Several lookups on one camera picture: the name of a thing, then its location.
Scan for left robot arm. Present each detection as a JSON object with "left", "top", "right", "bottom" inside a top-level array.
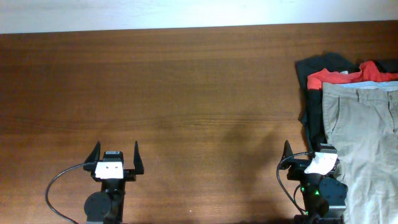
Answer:
[{"left": 83, "top": 142, "right": 144, "bottom": 224}]

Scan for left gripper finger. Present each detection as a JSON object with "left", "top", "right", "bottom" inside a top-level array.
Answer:
[
  {"left": 85, "top": 141, "right": 101, "bottom": 164},
  {"left": 133, "top": 141, "right": 144, "bottom": 174}
]

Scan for red shirt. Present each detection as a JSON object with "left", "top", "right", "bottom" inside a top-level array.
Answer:
[{"left": 307, "top": 61, "right": 397, "bottom": 90}]

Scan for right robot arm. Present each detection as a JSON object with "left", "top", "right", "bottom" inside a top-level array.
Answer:
[{"left": 276, "top": 141, "right": 348, "bottom": 224}]

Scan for khaki cargo shorts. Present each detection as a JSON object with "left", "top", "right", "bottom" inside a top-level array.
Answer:
[{"left": 322, "top": 83, "right": 397, "bottom": 223}]

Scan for black garment pile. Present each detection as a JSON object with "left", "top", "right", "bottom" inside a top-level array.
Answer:
[{"left": 295, "top": 52, "right": 397, "bottom": 151}]

